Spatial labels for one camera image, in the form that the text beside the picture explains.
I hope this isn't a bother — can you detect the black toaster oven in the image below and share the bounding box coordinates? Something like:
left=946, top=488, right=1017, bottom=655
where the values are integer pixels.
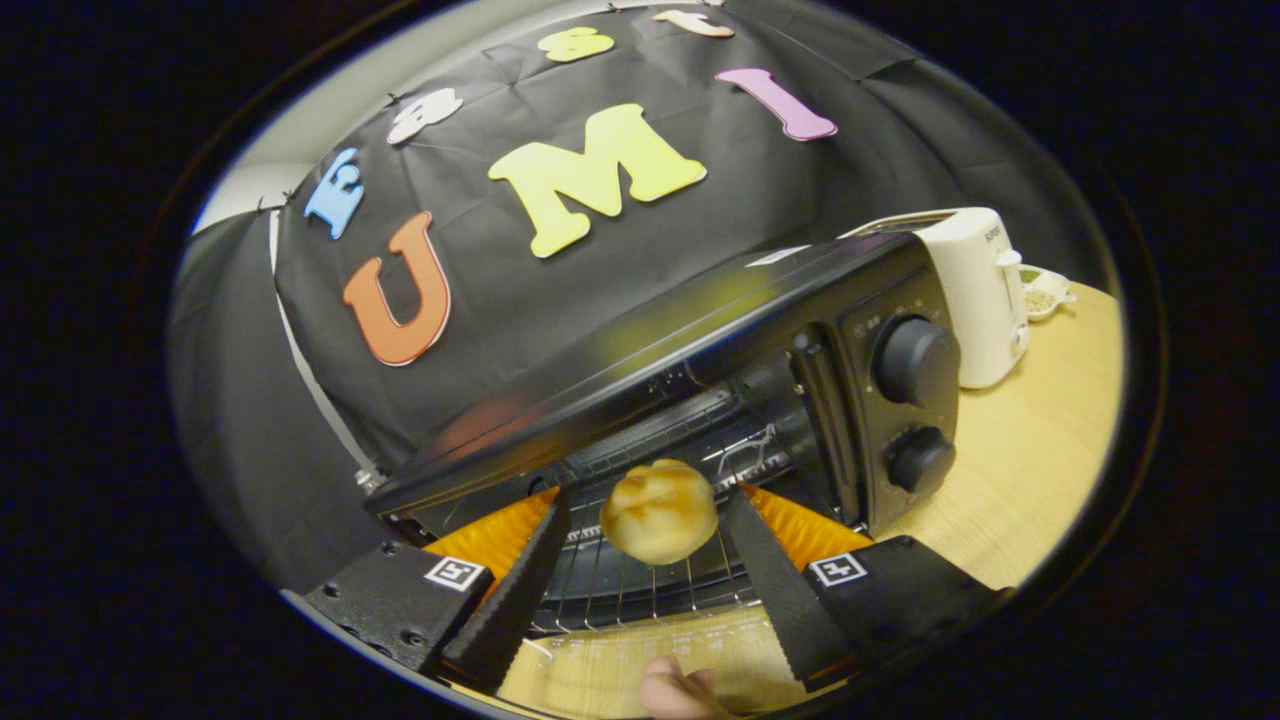
left=363, top=232, right=963, bottom=717

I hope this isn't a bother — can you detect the white slot toaster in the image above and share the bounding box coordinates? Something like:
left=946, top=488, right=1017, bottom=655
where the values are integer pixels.
left=840, top=207, right=1031, bottom=390

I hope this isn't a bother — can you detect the round golden bread bun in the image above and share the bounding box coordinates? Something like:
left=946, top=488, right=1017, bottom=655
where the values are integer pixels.
left=599, top=458, right=720, bottom=567

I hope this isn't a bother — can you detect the small white seed dish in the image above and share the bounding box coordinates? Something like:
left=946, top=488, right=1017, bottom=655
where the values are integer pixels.
left=1018, top=265, right=1078, bottom=323

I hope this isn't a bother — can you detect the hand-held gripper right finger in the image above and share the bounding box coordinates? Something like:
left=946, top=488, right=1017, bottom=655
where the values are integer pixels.
left=723, top=481, right=1006, bottom=691

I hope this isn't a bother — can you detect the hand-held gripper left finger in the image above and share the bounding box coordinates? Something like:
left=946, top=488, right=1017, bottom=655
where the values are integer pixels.
left=303, top=487, right=573, bottom=695

